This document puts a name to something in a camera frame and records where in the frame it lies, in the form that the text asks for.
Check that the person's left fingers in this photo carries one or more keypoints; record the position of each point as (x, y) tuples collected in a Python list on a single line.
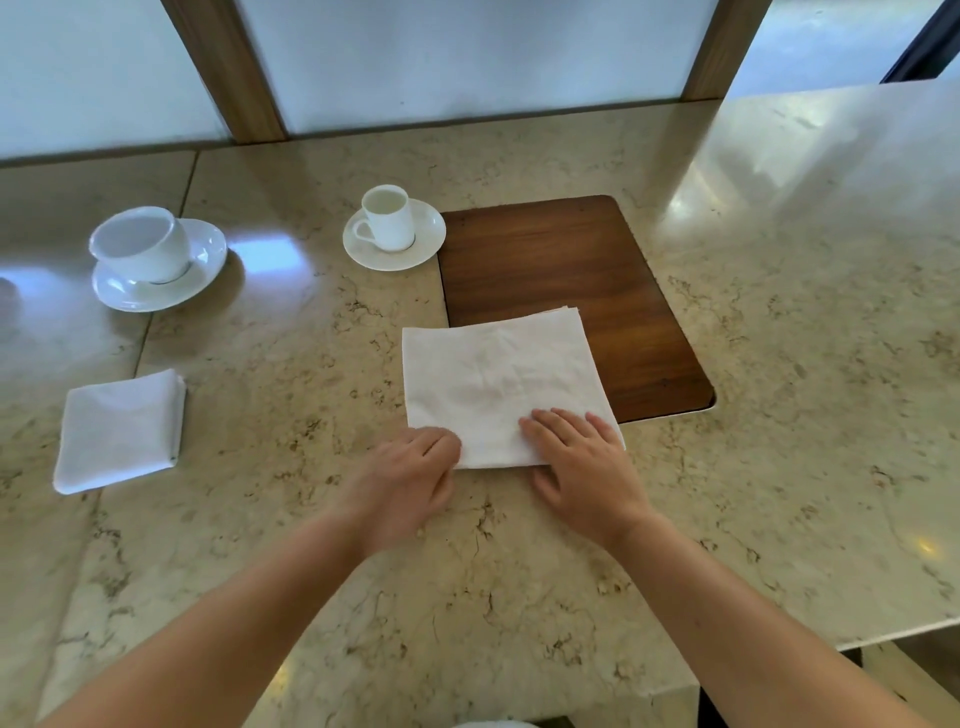
[(439, 450)]

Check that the large white saucer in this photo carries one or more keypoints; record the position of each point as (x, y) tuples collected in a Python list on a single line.
[(199, 259)]

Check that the person's right little finger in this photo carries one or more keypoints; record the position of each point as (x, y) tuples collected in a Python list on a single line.
[(606, 435)]

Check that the dark door frame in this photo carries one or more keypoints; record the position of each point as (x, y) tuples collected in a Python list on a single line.
[(926, 41)]

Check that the small white saucer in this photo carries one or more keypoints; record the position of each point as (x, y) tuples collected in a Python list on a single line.
[(427, 240)]

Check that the dark wooden board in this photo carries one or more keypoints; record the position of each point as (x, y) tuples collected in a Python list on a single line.
[(570, 262)]

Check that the wooden window post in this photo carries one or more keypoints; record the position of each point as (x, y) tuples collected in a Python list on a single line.
[(724, 49), (225, 67)]

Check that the person's left hand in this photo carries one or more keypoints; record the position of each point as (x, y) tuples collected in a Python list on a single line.
[(397, 495)]

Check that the person's right thumb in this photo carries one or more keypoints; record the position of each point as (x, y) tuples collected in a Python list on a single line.
[(546, 489)]

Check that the small folded white napkin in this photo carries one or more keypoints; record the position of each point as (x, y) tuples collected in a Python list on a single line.
[(120, 431)]

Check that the person's right hand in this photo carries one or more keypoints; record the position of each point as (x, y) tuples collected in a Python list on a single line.
[(592, 487)]

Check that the small white cup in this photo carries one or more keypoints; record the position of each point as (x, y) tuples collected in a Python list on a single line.
[(390, 217)]

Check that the person's right forearm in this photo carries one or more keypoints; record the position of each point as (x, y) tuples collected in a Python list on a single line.
[(750, 637)]

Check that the person's left forearm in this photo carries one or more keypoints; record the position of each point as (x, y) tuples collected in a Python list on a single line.
[(225, 637)]

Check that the large white cup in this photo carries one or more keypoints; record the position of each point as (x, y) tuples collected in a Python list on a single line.
[(142, 244)]

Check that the large white cloth napkin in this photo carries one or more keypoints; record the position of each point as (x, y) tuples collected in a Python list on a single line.
[(495, 375)]

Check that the person's right middle finger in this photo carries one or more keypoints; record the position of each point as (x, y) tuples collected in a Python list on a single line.
[(559, 429)]

